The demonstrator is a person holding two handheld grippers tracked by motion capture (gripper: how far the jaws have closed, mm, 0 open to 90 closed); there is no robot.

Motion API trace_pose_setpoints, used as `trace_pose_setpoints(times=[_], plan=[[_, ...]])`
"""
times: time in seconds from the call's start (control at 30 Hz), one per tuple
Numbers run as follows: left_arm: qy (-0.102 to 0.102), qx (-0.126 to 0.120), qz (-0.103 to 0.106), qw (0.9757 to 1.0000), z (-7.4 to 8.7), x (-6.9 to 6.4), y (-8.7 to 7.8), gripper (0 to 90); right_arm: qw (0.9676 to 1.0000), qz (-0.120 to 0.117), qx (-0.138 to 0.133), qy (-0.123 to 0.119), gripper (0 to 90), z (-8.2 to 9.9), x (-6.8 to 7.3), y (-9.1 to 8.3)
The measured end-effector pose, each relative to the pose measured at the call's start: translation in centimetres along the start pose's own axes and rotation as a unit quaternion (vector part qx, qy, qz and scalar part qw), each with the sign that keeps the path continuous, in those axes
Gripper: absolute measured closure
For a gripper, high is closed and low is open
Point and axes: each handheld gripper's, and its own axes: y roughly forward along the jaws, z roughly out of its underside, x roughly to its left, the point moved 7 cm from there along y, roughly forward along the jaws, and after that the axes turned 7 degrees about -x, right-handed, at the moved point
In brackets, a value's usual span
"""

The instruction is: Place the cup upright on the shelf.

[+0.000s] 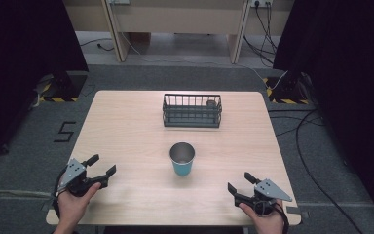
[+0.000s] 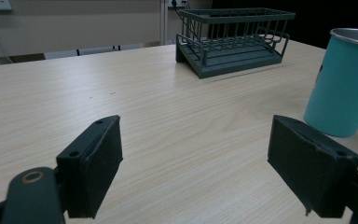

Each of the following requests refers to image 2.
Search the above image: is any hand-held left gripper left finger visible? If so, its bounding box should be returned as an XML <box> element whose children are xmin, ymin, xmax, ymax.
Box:
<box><xmin>56</xmin><ymin>115</ymin><xmax>124</xmax><ymax>219</ymax></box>

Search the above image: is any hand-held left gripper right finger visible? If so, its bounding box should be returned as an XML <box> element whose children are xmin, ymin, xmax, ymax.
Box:
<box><xmin>267</xmin><ymin>114</ymin><xmax>358</xmax><ymax>218</ymax></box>

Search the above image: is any teal metal cup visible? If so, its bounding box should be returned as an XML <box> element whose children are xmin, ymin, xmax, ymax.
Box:
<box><xmin>303</xmin><ymin>27</ymin><xmax>358</xmax><ymax>138</ymax></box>

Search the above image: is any dark green wire rack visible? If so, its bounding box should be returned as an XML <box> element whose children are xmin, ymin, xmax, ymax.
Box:
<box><xmin>175</xmin><ymin>7</ymin><xmax>296</xmax><ymax>79</ymax></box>

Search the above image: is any white wall trim post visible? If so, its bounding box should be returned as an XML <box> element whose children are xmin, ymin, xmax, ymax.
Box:
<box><xmin>159</xmin><ymin>0</ymin><xmax>170</xmax><ymax>47</ymax></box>

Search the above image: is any black cable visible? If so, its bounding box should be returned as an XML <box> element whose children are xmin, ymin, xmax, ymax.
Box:
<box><xmin>171</xmin><ymin>0</ymin><xmax>197</xmax><ymax>36</ymax></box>

